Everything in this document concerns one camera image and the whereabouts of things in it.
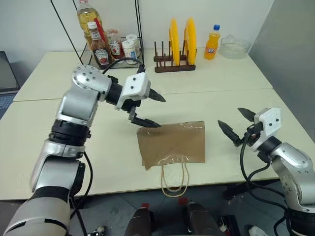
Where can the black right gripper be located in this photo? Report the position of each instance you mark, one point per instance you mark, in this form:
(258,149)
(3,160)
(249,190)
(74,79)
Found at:
(253,132)

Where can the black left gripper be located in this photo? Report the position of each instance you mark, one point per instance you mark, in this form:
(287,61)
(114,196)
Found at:
(131,103)

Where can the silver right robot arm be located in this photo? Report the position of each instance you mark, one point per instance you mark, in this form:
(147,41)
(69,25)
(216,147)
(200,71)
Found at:
(290,157)

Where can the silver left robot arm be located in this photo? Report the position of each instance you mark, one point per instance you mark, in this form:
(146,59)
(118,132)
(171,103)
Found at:
(76,105)

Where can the brown paper bag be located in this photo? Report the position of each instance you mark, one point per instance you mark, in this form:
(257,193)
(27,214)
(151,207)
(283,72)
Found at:
(172,145)

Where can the brown wooden plate rack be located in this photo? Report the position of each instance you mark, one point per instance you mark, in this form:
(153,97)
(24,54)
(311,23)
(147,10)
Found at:
(172,67)

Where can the white lidded seasoning jar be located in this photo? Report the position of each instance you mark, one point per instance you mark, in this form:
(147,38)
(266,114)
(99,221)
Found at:
(133,38)
(129,52)

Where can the black table leg foot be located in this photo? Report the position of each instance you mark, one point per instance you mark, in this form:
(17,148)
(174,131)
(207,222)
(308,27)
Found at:
(235,191)

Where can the small Heinz ketchup bottle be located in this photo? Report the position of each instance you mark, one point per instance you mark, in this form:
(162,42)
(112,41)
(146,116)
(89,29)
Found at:
(115,45)

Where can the yellow plate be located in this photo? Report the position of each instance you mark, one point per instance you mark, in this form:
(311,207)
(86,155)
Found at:
(174,39)
(192,37)

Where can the clear glass bowl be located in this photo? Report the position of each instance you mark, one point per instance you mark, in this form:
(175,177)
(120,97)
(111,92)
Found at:
(235,48)

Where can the large Heinz ketchup bottle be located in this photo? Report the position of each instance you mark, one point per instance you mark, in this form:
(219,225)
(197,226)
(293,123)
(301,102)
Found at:
(101,52)

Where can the orange soda bottle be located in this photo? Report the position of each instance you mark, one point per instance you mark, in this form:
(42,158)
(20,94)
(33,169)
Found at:
(211,45)

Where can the dark rounded shape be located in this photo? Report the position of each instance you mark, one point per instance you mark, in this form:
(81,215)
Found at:
(140,221)
(199,218)

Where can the white object on floor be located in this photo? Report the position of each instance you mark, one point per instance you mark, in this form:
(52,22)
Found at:
(256,231)

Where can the yellow cooking oil bottle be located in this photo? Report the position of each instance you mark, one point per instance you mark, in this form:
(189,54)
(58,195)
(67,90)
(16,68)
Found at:
(85,17)

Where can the dark laptop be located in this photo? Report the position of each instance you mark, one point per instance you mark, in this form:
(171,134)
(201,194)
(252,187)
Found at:
(7,78)

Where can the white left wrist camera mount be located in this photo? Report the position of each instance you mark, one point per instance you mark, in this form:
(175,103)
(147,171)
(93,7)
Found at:
(134,88)

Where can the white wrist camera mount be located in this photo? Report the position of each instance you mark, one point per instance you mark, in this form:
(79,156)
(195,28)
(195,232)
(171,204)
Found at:
(270,120)
(134,88)

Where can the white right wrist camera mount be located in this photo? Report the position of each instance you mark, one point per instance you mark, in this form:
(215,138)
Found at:
(270,120)

